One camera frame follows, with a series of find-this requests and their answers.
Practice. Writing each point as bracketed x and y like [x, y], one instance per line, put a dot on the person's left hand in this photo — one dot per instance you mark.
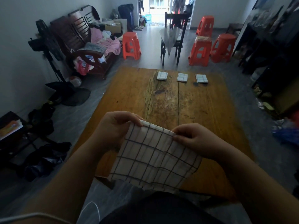
[112, 130]

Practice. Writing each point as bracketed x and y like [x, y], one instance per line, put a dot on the person's right hand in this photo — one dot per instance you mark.
[203, 142]

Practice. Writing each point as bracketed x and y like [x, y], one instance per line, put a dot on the person's left forearm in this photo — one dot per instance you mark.
[65, 184]

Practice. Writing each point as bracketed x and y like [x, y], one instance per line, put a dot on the person's right forearm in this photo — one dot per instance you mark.
[261, 191]

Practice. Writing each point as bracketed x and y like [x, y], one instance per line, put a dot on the person's black top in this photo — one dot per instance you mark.
[161, 209]

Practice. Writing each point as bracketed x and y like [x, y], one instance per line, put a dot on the black standing fan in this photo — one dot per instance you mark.
[77, 96]

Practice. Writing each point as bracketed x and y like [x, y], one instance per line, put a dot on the pink plastic bag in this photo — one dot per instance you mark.
[81, 67]

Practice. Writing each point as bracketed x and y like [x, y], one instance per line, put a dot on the white crumpled paper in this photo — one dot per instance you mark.
[102, 59]

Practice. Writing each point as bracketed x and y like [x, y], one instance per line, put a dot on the pile of packaging scraps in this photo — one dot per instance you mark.
[267, 106]

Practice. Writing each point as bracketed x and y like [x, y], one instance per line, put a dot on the white blue printed paper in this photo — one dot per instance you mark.
[90, 58]

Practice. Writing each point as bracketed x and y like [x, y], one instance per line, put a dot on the black blue bag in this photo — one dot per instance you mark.
[44, 163]

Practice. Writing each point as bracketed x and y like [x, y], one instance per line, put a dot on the blue plastic bag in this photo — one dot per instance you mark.
[286, 135]

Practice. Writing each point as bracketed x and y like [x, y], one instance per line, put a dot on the grey folded garment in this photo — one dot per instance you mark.
[93, 47]

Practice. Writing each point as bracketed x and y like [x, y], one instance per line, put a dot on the pink blanket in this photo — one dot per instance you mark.
[112, 45]

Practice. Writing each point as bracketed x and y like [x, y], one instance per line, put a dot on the white plastic bottle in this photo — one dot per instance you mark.
[257, 75]

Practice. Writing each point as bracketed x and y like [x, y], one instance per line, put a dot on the red plastic stool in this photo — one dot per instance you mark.
[200, 45]
[223, 38]
[205, 20]
[131, 37]

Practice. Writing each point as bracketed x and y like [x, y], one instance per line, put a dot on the brown cardboard sheet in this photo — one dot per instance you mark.
[288, 97]

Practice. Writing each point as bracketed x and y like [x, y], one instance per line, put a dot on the white orange paper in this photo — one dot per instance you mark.
[10, 128]

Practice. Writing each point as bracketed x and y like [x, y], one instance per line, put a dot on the cardboard box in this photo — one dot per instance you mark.
[113, 28]

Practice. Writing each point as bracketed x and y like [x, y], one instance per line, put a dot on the black backpack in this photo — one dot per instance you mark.
[296, 184]

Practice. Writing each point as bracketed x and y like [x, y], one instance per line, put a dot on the pair of shoes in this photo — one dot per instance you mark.
[139, 27]

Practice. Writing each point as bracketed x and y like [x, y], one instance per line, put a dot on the dark wooden sofa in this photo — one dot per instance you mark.
[67, 32]

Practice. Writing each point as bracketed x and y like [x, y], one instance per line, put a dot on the black metal chair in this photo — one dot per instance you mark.
[184, 27]

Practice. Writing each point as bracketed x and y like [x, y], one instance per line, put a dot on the blue plastic basin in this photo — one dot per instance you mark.
[147, 17]

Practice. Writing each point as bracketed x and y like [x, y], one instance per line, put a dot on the dark shelf unit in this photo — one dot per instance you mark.
[273, 44]

